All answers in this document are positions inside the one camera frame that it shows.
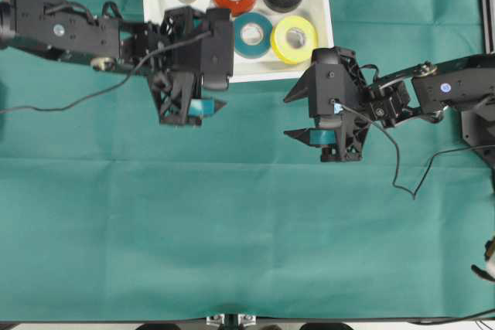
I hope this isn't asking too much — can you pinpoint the white plastic tray case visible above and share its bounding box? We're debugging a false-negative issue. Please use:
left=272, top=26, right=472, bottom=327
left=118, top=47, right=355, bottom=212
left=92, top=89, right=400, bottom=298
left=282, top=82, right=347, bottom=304
left=143, top=0, right=334, bottom=83

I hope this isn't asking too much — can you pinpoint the yellow tape roll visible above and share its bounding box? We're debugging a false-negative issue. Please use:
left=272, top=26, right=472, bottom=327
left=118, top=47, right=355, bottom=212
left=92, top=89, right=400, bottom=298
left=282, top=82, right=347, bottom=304
left=270, top=15, right=318, bottom=65

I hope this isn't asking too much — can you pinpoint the black right camera cable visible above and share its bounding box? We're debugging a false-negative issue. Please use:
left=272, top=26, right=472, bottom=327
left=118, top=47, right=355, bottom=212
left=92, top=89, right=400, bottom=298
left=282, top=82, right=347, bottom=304
left=334, top=104, right=495, bottom=200

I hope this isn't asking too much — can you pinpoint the metal bracket at table edge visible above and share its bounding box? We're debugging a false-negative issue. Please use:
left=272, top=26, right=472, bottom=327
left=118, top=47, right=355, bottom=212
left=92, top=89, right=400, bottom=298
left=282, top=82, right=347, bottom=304
left=206, top=314, right=257, bottom=329

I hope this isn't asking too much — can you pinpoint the teal tape roll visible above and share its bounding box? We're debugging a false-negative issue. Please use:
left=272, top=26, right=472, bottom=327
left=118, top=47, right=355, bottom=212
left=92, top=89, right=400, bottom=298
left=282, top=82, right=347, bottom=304
left=234, top=12, right=273, bottom=59

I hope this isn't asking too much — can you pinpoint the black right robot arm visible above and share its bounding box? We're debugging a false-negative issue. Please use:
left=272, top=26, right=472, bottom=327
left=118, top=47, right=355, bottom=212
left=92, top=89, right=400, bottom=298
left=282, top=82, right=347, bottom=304
left=284, top=47, right=494, bottom=167

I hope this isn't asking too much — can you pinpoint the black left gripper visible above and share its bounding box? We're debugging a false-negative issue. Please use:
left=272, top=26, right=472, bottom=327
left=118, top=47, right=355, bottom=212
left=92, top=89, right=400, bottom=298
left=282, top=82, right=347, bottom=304
left=145, top=12, right=227, bottom=126

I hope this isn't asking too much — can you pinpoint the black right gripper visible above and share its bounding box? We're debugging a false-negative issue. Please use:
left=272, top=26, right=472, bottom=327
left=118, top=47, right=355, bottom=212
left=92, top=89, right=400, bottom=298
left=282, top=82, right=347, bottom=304
left=283, top=52, right=370, bottom=162

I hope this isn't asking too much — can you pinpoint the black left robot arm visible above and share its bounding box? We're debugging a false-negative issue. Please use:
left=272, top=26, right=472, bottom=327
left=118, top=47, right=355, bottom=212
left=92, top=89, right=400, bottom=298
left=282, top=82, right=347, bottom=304
left=1, top=0, right=234, bottom=126

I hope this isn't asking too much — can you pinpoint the black camera cable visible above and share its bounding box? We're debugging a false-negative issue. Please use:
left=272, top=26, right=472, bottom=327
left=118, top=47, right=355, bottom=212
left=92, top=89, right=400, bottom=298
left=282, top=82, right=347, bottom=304
left=0, top=30, right=213, bottom=114
left=334, top=104, right=495, bottom=200

